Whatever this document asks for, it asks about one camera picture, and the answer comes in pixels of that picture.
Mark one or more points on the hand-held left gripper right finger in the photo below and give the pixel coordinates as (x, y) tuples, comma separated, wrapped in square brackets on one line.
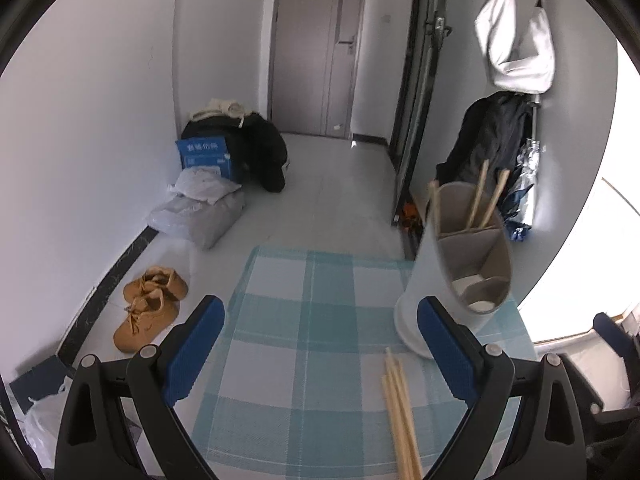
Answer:
[(447, 350)]

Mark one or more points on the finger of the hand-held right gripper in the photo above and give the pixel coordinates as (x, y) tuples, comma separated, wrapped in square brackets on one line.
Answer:
[(612, 332)]

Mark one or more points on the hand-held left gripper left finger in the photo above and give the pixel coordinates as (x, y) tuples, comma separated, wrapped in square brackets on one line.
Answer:
[(192, 350)]

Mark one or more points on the pile of wooden chopsticks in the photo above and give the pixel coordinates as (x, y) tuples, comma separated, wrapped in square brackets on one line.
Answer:
[(400, 410)]

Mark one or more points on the grey white utensil holder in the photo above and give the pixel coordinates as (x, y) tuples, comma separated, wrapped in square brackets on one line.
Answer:
[(425, 270)]

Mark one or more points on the wooden chopstick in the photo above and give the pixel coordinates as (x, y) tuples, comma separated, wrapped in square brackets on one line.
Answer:
[(478, 192), (495, 197), (435, 207)]

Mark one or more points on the tan shoe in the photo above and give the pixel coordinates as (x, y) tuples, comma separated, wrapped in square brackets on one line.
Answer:
[(142, 322), (160, 285)]

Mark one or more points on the blue checked mat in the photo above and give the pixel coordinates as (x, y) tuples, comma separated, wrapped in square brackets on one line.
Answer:
[(310, 360)]

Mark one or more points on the grey plastic package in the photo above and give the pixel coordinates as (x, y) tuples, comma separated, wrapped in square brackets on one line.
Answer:
[(200, 222)]

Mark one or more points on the small orange item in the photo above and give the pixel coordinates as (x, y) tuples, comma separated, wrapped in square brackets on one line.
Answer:
[(412, 214)]

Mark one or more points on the dark blue board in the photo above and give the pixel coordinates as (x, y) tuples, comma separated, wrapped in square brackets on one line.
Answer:
[(40, 377)]

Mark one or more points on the silver folded umbrella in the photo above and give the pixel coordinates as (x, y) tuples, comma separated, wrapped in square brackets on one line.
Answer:
[(525, 195)]

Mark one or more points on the white plastic bag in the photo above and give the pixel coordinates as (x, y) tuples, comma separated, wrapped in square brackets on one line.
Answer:
[(205, 185)]

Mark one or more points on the clear plastic bag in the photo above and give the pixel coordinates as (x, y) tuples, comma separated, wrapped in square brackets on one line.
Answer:
[(45, 425)]

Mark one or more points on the blue cardboard box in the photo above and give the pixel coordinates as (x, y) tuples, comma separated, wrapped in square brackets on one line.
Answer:
[(200, 152)]

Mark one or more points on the black clothes heap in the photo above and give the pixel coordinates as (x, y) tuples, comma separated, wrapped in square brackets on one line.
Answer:
[(265, 155)]

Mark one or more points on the black hanging jacket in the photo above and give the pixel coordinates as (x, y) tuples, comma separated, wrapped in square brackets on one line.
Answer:
[(495, 135)]

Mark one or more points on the cream cloth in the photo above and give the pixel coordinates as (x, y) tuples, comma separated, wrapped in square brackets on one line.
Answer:
[(225, 107)]

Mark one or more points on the black framed door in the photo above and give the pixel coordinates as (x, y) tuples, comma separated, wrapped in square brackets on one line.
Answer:
[(420, 85)]

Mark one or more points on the white hanging bag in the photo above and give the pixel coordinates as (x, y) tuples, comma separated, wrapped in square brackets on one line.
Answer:
[(520, 55)]

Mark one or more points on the grey door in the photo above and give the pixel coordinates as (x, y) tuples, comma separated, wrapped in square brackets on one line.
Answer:
[(300, 60)]

